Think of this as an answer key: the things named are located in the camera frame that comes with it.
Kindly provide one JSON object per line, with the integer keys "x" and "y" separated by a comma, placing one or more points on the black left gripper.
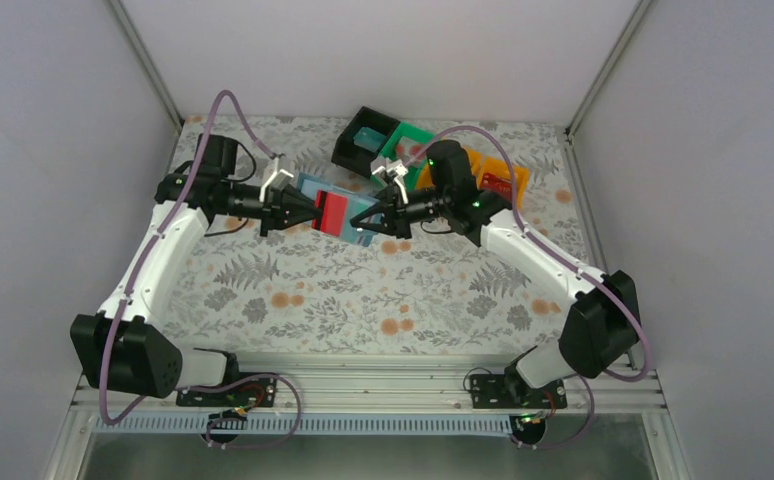
{"x": 279, "y": 207}

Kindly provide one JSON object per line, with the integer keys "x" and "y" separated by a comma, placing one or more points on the aluminium frame rail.
{"x": 423, "y": 384}

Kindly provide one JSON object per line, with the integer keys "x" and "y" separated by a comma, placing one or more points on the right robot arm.
{"x": 602, "y": 321}

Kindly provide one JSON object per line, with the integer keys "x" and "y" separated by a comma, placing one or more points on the yellow bin with red cards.
{"x": 500, "y": 168}

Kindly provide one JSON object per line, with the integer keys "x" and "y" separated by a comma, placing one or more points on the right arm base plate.
{"x": 496, "y": 391}

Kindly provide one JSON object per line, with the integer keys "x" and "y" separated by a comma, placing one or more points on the teal VIP card stack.
{"x": 369, "y": 139}

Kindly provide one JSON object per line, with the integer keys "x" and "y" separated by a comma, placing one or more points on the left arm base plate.
{"x": 246, "y": 390}

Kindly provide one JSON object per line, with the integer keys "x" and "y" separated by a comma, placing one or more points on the black storage bin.
{"x": 352, "y": 158}

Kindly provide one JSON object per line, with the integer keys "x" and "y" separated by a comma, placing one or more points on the red VIP card stack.
{"x": 496, "y": 184}

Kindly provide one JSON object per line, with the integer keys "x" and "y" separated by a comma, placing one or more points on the yellow bin with white cards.
{"x": 476, "y": 160}

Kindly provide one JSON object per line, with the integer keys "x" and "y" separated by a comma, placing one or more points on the slotted grey cable duct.
{"x": 277, "y": 424}

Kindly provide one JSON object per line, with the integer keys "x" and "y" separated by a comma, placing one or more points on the green storage bin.
{"x": 403, "y": 144}

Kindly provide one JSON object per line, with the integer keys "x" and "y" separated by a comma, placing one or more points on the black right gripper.
{"x": 395, "y": 221}

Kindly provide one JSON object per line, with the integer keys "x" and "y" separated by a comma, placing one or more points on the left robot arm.
{"x": 120, "y": 347}

